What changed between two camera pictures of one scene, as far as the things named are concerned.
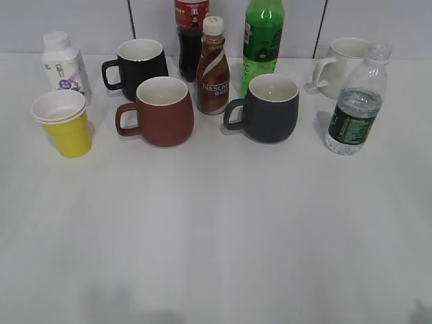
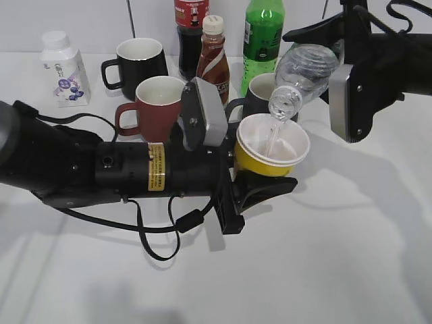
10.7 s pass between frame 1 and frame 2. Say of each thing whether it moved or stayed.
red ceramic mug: stayed
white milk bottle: stayed
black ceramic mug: stayed
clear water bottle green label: moved
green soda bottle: stayed
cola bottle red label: stayed
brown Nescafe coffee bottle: stayed
